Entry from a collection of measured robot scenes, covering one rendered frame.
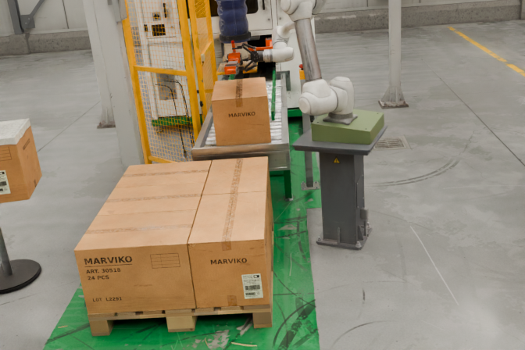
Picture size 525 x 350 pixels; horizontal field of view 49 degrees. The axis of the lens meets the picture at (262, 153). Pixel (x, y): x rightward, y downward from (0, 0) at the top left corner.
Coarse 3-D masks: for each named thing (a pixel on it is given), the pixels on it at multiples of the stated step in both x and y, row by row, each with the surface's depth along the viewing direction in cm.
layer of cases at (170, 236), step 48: (144, 192) 364; (192, 192) 357; (240, 192) 352; (96, 240) 308; (144, 240) 304; (192, 240) 300; (240, 240) 296; (96, 288) 308; (144, 288) 307; (192, 288) 306; (240, 288) 305
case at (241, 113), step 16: (224, 80) 460; (240, 80) 455; (256, 80) 451; (224, 96) 413; (240, 96) 409; (256, 96) 406; (224, 112) 409; (240, 112) 409; (256, 112) 409; (224, 128) 413; (240, 128) 413; (256, 128) 413; (224, 144) 417; (240, 144) 417
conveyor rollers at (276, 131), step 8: (272, 80) 620; (280, 96) 560; (280, 104) 535; (280, 112) 509; (272, 120) 485; (280, 120) 484; (272, 128) 468; (280, 128) 467; (208, 136) 462; (272, 136) 451; (280, 136) 444; (208, 144) 445
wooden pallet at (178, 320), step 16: (272, 208) 419; (272, 224) 398; (272, 240) 400; (272, 256) 367; (272, 272) 361; (272, 288) 344; (272, 304) 330; (96, 320) 315; (112, 320) 325; (176, 320) 313; (192, 320) 313; (256, 320) 312; (272, 320) 318
